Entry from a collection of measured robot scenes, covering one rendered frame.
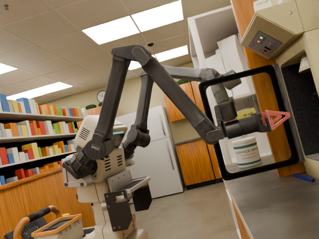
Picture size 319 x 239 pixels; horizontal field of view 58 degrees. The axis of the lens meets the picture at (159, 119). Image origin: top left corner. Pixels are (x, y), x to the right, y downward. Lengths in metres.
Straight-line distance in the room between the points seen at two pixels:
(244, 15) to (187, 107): 0.52
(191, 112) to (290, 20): 0.41
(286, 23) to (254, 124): 0.32
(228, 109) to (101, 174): 0.59
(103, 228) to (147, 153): 4.58
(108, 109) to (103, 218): 0.52
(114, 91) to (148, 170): 4.89
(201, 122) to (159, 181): 4.95
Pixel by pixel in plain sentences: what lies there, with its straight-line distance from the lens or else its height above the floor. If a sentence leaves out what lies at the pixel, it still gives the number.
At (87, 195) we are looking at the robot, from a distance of 1.36.
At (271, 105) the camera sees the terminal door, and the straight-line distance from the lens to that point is 1.20.
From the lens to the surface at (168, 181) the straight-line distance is 5.88.
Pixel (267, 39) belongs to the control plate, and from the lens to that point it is 1.05.
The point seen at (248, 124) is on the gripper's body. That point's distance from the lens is 1.00.
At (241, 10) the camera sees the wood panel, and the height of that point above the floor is 1.65.
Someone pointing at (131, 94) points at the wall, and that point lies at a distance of 6.63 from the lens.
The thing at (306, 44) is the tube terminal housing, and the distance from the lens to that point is 0.95.
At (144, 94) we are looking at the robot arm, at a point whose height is 1.46.
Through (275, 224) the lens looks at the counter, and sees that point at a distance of 0.82.
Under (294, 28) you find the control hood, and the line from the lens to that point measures 0.95.
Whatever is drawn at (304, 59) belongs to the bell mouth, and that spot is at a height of 1.35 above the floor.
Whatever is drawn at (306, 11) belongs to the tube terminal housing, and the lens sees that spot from 0.97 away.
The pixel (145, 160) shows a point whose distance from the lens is 5.88.
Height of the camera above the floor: 1.23
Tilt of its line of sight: 3 degrees up
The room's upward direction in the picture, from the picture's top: 14 degrees counter-clockwise
